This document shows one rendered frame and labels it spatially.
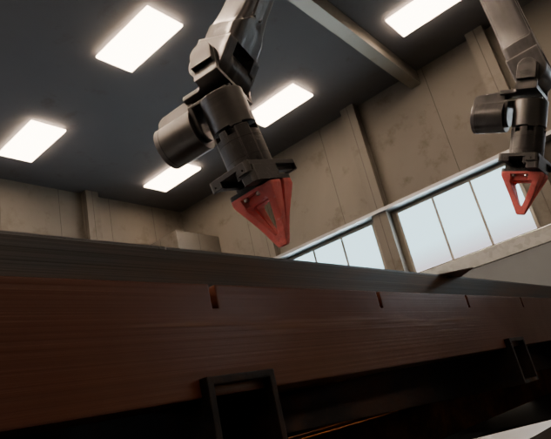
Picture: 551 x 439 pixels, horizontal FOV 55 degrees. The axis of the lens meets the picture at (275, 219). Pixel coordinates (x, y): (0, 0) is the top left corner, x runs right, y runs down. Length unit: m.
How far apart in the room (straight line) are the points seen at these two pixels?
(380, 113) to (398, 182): 1.44
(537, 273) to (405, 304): 1.06
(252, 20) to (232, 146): 0.20
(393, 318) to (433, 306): 0.08
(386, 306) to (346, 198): 10.16
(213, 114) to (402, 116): 9.79
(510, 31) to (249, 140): 0.63
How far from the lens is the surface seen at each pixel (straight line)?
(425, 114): 10.22
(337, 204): 10.70
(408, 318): 0.48
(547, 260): 1.52
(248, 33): 0.75
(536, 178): 1.02
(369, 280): 0.53
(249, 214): 0.64
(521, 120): 1.05
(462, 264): 1.58
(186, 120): 0.68
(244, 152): 0.63
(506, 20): 1.13
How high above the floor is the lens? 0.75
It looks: 20 degrees up
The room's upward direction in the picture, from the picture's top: 13 degrees counter-clockwise
